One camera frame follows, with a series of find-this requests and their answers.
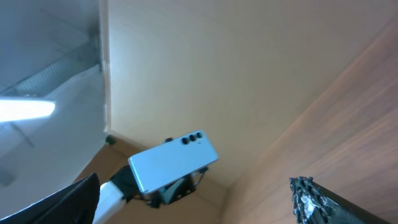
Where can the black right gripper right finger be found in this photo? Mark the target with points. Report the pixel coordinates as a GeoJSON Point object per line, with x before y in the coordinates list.
{"type": "Point", "coordinates": [314, 204]}

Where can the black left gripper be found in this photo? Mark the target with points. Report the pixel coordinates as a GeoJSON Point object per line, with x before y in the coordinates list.
{"type": "Point", "coordinates": [175, 191]}

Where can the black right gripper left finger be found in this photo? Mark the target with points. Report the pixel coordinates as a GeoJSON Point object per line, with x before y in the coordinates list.
{"type": "Point", "coordinates": [73, 204]}

